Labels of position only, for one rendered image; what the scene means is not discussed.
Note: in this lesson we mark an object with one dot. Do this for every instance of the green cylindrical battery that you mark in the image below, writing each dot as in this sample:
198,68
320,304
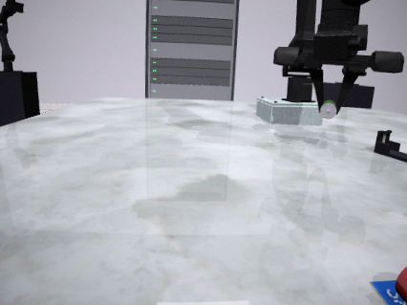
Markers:
328,109

